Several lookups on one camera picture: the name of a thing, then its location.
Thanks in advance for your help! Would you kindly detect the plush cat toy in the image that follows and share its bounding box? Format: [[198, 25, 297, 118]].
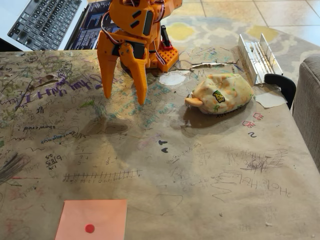
[[184, 73, 255, 115]]

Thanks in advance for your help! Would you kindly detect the small black red base clamp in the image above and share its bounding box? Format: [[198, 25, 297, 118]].
[[160, 24, 173, 50]]

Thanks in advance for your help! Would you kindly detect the silver laptop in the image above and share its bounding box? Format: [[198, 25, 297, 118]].
[[0, 0, 121, 52]]

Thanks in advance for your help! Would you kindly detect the grey yellow patterned rug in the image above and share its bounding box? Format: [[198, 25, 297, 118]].
[[159, 15, 320, 76]]

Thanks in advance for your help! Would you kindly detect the brown scribbled paper table cover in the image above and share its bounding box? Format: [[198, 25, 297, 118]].
[[0, 46, 320, 240]]

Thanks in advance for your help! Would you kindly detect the pink sticky note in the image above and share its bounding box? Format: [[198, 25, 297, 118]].
[[54, 199, 128, 240]]

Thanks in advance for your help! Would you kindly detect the black table clamp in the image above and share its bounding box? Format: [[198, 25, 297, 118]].
[[264, 73, 297, 111]]

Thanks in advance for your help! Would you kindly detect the grey upholstered sofa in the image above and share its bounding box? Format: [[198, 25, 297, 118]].
[[292, 55, 320, 173]]

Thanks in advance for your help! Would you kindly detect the robot arm servo cable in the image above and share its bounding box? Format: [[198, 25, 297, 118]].
[[99, 11, 118, 46]]

